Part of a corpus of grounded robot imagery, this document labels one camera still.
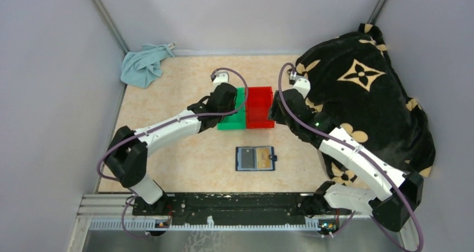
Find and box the black credit card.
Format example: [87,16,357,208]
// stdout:
[240,148,255,169]

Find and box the navy blue card holder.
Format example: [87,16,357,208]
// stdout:
[235,146,278,172]

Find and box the gold VIP card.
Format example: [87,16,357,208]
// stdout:
[256,148,272,169]

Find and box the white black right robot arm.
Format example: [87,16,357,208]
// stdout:
[268,77,424,232]

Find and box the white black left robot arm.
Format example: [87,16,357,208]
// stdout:
[103,71,238,215]

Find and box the green plastic bin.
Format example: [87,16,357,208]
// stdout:
[217,87,247,130]

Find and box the red plastic bin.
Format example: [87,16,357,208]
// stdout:
[245,87,274,129]

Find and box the black floral pillow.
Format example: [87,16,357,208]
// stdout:
[295,23,436,177]

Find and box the light blue cloth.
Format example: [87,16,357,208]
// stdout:
[120,42,177,89]

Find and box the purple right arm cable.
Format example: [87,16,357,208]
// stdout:
[277,62,425,252]

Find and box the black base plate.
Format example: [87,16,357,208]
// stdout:
[132,192,350,226]

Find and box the aluminium frame rail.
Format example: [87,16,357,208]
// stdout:
[78,193,356,234]

